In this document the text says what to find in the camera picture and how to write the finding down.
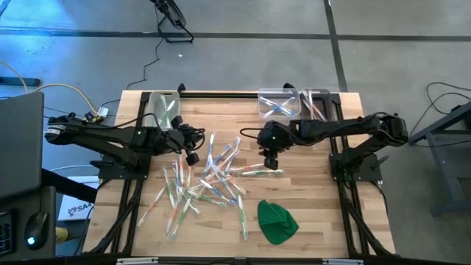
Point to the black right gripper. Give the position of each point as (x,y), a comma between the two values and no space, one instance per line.
(274,138)

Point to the white cardboard box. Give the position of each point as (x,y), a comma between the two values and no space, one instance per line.
(77,208)

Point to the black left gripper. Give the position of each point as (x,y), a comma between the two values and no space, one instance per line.
(176,138)

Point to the dark blue metal stand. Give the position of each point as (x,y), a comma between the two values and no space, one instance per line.
(445,169)

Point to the black computer mouse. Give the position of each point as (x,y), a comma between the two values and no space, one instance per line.
(36,232)

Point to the black keyboard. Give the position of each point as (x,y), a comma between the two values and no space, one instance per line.
(5,233)

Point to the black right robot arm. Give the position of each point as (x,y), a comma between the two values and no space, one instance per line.
(342,127)

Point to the clear plastic bin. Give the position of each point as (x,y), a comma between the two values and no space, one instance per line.
(279,114)

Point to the grey translucent plastic bin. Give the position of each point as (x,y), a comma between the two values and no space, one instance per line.
(324,97)

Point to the dark grey monitor back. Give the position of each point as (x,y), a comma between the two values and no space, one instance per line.
(20,143)

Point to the cloudy white plastic bin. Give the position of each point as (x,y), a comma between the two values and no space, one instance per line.
(154,110)

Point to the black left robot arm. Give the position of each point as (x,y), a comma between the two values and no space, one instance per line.
(110,134)

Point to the white metal bracket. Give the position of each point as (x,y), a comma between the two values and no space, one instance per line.
(342,261)
(137,261)

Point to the green cloth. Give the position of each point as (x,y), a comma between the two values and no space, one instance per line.
(276,224)

